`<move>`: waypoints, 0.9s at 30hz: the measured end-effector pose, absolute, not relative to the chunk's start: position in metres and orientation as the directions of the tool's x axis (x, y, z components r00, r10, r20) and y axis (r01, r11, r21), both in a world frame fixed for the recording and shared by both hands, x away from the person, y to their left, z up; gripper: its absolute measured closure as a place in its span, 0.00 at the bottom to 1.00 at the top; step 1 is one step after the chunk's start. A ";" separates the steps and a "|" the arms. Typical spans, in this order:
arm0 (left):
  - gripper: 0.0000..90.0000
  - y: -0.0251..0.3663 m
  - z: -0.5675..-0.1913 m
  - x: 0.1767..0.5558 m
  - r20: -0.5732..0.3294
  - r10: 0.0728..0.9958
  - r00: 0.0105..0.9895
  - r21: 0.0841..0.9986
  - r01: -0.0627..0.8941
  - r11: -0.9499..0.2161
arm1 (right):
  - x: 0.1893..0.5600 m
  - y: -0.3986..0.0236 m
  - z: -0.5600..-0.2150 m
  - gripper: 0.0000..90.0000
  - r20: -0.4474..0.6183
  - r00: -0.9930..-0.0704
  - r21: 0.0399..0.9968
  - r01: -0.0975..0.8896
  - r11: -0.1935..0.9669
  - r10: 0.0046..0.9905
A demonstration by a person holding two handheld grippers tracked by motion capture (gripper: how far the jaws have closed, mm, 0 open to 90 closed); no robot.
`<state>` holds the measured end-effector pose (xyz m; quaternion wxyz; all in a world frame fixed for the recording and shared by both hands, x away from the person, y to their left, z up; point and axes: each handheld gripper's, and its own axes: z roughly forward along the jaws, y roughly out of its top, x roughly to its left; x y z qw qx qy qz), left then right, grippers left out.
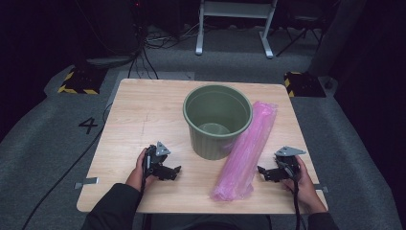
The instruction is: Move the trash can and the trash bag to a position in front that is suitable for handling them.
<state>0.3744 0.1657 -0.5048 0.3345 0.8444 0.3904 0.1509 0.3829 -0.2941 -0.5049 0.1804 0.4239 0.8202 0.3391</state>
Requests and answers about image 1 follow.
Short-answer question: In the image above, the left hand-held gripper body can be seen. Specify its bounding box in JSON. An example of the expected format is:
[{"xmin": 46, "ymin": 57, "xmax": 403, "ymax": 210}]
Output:
[{"xmin": 142, "ymin": 141, "xmax": 171, "ymax": 178}]

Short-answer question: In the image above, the person's right hand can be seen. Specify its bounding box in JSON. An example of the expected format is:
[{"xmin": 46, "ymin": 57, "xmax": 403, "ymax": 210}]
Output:
[{"xmin": 282, "ymin": 155, "xmax": 328, "ymax": 215}]

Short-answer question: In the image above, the green plastic bin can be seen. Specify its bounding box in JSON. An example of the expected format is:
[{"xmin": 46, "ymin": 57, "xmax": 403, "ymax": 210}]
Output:
[{"xmin": 182, "ymin": 83, "xmax": 254, "ymax": 161}]

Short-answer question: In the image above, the pink plastic bag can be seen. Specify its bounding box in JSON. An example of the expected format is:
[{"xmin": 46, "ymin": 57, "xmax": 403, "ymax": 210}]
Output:
[{"xmin": 210, "ymin": 101, "xmax": 279, "ymax": 202}]

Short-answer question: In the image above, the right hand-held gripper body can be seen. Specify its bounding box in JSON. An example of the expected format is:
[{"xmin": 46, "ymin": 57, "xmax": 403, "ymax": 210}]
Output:
[{"xmin": 274, "ymin": 146, "xmax": 307, "ymax": 180}]

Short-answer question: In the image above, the yellow black striped base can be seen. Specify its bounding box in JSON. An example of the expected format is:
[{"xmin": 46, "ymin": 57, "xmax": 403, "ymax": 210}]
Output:
[
  {"xmin": 56, "ymin": 66, "xmax": 108, "ymax": 96},
  {"xmin": 283, "ymin": 71, "xmax": 327, "ymax": 99}
]

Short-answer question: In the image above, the black tripod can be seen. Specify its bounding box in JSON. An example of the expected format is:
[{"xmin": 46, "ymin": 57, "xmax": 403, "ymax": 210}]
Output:
[{"xmin": 275, "ymin": 11, "xmax": 324, "ymax": 58}]

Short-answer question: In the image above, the person's left hand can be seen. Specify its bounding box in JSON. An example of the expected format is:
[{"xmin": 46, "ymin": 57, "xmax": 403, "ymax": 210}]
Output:
[{"xmin": 124, "ymin": 147, "xmax": 158, "ymax": 193}]

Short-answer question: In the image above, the white metal stand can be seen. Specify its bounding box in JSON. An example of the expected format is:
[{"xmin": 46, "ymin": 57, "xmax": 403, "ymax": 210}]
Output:
[{"xmin": 194, "ymin": 0, "xmax": 279, "ymax": 59}]

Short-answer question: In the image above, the long black floor cable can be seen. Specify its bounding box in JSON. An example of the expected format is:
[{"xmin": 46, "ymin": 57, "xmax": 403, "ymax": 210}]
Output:
[{"xmin": 21, "ymin": 102, "xmax": 113, "ymax": 230}]

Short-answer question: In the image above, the grey post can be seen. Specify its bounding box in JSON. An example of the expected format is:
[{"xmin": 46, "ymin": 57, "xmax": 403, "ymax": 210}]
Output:
[{"xmin": 307, "ymin": 0, "xmax": 369, "ymax": 78}]

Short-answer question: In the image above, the bundle of floor cables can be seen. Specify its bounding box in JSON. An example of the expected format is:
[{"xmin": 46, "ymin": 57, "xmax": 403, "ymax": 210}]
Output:
[{"xmin": 126, "ymin": 0, "xmax": 207, "ymax": 81}]

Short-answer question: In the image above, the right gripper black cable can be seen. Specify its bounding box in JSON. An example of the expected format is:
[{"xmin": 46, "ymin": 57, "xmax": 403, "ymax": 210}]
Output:
[{"xmin": 291, "ymin": 178, "xmax": 305, "ymax": 230}]

